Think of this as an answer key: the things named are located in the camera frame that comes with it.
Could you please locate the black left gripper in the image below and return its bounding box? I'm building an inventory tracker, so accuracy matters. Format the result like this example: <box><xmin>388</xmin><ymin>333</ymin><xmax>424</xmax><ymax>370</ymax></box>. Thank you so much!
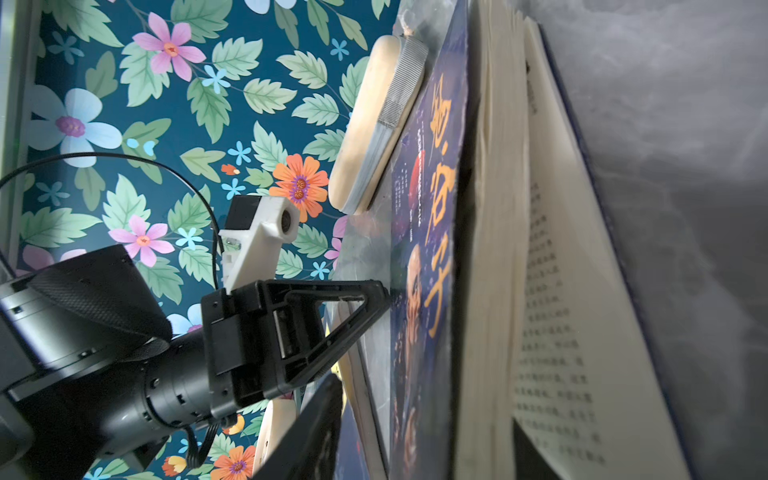
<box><xmin>200</xmin><ymin>280</ymin><xmax>390</xmax><ymax>417</ymax></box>

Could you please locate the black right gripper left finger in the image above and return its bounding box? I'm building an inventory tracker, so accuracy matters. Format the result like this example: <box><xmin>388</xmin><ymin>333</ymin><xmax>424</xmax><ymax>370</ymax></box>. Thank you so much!
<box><xmin>252</xmin><ymin>373</ymin><xmax>343</xmax><ymax>480</ymax></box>

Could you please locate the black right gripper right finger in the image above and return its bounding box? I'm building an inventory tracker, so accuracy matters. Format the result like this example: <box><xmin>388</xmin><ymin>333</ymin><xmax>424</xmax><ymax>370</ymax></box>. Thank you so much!
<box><xmin>513</xmin><ymin>421</ymin><xmax>560</xmax><ymax>480</ymax></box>

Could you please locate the dark portrait book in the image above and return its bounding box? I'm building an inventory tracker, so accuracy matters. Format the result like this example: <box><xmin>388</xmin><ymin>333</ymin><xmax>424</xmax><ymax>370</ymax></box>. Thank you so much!
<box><xmin>390</xmin><ymin>1</ymin><xmax>690</xmax><ymax>479</ymax></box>

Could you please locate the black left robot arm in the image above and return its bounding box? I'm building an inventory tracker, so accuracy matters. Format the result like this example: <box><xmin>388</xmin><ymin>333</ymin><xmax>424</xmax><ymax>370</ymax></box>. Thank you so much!
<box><xmin>1</xmin><ymin>245</ymin><xmax>390</xmax><ymax>479</ymax></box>

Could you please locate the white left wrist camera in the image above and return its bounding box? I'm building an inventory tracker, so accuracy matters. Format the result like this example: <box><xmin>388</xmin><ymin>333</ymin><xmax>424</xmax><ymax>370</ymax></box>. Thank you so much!
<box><xmin>219</xmin><ymin>195</ymin><xmax>300</xmax><ymax>294</ymax></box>

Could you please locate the beige oblong pad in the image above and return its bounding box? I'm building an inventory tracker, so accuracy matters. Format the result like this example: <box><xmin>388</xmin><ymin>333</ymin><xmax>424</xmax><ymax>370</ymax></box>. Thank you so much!
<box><xmin>328</xmin><ymin>35</ymin><xmax>428</xmax><ymax>215</ymax></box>

